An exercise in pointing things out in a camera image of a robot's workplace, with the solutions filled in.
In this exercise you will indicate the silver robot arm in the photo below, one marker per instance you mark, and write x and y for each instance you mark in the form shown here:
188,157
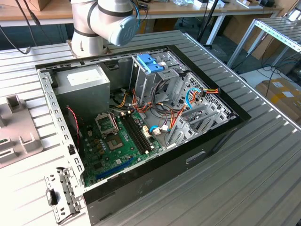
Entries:
105,18

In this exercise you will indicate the metal disk bay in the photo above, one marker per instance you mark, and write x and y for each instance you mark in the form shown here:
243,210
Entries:
185,134

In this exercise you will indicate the black RAM slot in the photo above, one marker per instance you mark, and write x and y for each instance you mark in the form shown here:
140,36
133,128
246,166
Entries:
141,134
138,134
135,134
132,134

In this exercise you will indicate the metal drive cage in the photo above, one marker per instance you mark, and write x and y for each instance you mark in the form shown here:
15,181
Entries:
145,87

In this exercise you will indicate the thin locking lever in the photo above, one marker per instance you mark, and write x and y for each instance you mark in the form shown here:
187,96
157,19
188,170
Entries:
114,123

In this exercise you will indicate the CPU socket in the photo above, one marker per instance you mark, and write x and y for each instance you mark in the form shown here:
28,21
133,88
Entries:
114,144

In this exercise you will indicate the green motherboard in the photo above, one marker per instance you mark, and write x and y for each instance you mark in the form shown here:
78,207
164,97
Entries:
110,157

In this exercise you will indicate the black open PC case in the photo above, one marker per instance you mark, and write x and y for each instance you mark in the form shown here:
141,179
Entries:
164,174

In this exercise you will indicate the blue expansion slot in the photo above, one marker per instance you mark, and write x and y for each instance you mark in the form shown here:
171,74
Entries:
115,168

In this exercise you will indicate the grey power supply unit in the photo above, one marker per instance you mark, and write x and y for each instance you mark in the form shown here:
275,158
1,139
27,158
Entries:
82,94

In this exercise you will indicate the wooden desk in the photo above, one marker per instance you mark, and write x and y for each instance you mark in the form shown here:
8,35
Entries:
176,9

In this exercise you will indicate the metal expansion card latch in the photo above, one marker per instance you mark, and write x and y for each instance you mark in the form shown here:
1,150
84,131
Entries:
68,188

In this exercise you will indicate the large flat cardboard sheet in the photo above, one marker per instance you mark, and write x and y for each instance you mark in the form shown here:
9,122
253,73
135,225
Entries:
235,28

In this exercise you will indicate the labelled cardboard box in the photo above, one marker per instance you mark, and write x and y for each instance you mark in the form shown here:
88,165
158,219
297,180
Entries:
270,91

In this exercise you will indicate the grey parts rack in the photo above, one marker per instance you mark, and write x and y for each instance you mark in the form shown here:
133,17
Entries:
16,127

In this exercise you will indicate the green RAM stick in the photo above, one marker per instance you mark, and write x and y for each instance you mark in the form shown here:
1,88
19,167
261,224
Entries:
2,141

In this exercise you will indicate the metal slatted shelf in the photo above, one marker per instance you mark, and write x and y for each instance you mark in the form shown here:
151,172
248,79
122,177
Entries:
277,26

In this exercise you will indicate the small cardboard box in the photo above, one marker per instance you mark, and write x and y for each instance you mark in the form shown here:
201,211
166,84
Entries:
38,3

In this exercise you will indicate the blue drive cage bracket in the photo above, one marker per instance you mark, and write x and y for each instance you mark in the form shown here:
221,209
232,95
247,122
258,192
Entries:
150,67

